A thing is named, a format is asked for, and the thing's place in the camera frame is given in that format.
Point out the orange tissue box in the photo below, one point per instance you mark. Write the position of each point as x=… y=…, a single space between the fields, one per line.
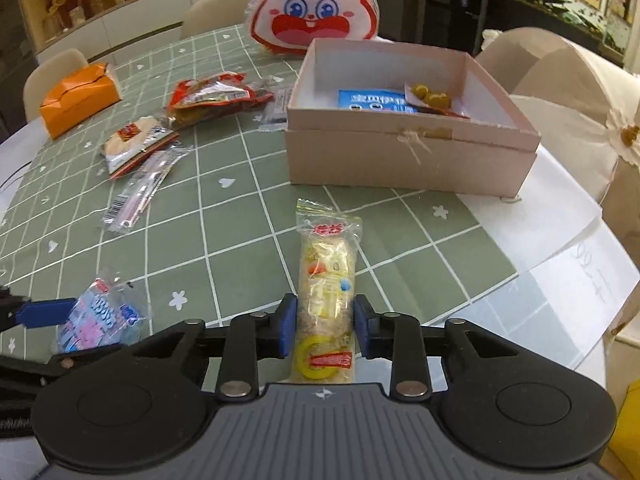
x=80 y=102

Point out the white paper sheet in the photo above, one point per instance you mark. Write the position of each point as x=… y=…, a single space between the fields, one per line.
x=550 y=260

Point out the white rice cracker packet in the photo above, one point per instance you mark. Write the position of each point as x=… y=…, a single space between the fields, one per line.
x=135 y=142

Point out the blue green snack packet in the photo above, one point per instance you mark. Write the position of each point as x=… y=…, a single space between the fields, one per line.
x=372 y=101

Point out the red snack packet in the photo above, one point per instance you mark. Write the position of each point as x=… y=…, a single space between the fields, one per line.
x=215 y=97

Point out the green olives packet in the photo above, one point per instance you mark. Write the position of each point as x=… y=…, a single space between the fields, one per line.
x=432 y=97

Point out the cream covered chair with flower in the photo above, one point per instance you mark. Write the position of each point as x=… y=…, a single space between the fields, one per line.
x=575 y=85

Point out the black water dispenser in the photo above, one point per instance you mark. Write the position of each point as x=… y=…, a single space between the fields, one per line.
x=452 y=10

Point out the beige dining chair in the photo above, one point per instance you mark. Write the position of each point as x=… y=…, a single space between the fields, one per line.
x=217 y=12
x=52 y=80

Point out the pink blue candy packet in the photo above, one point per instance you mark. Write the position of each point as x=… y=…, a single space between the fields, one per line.
x=100 y=315

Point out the clear yellow rice bar packet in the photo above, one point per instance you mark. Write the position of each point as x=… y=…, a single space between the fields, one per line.
x=327 y=265

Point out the white sideboard cabinet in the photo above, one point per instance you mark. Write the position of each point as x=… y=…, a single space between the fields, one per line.
x=130 y=20

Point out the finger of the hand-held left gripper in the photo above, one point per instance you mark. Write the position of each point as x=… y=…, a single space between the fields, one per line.
x=25 y=372
x=45 y=311

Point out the glass fish tank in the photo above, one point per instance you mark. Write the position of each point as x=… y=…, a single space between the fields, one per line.
x=565 y=0

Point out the green checked tablecloth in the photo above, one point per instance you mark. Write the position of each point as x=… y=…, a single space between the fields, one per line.
x=225 y=210

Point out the red white rabbit snack bag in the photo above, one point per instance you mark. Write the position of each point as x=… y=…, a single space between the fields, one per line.
x=312 y=10

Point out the silver grey snack packet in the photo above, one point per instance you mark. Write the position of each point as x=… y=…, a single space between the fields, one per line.
x=277 y=110

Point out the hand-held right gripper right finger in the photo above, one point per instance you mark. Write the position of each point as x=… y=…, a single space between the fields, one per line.
x=361 y=331

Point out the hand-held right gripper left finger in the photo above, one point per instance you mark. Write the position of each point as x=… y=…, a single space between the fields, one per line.
x=286 y=329

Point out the pink cardboard box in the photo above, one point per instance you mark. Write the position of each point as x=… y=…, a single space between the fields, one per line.
x=400 y=155

